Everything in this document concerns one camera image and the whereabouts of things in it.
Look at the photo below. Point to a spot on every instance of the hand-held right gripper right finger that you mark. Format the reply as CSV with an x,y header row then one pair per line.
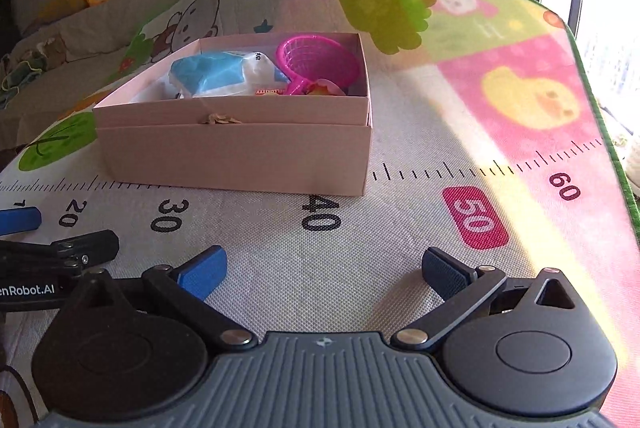
x,y
445,273

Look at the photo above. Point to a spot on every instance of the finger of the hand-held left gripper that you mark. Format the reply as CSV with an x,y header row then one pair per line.
x,y
20,220
75,250

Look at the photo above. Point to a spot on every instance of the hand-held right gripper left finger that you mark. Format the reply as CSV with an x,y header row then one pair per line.
x,y
200,273

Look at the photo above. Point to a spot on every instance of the pink cardboard box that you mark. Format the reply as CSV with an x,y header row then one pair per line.
x,y
240,153

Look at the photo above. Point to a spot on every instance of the blue tissue packet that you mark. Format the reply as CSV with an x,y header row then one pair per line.
x,y
215,73

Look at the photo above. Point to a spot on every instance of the pink plastic toy net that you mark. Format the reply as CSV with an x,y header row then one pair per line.
x,y
320,58

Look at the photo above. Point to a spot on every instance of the cartoon printed play mat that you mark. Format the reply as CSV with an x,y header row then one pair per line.
x,y
400,208

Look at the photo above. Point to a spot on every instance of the green cloth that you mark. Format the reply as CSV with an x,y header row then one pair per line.
x,y
20,76

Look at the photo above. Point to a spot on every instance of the beige covered sofa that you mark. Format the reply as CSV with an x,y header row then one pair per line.
x,y
85,33

